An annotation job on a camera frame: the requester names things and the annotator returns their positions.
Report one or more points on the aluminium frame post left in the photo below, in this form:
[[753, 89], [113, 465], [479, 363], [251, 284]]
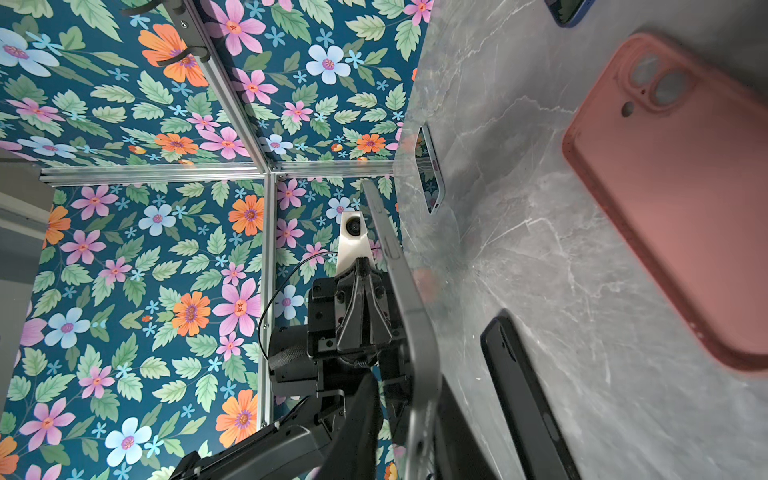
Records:
[[130, 174]]

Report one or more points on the black smartphone face up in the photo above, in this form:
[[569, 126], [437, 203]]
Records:
[[421, 340]]

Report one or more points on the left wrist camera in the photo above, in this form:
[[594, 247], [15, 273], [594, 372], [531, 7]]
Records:
[[353, 241]]

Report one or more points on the purple edged smartphone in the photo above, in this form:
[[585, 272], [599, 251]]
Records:
[[429, 169]]

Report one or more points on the blue edged smartphone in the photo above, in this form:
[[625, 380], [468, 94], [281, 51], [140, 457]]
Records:
[[568, 13]]

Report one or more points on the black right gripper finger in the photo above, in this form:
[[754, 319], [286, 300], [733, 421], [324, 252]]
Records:
[[353, 453]]

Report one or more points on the black phone case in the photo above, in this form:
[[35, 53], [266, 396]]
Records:
[[539, 443]]

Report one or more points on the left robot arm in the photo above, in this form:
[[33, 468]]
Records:
[[297, 443]]

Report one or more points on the pink phone case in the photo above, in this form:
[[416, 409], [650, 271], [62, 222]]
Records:
[[674, 150]]

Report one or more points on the metal hook rail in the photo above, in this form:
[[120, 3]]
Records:
[[189, 39]]

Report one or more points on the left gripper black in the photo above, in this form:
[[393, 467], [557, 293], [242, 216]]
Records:
[[353, 327]]

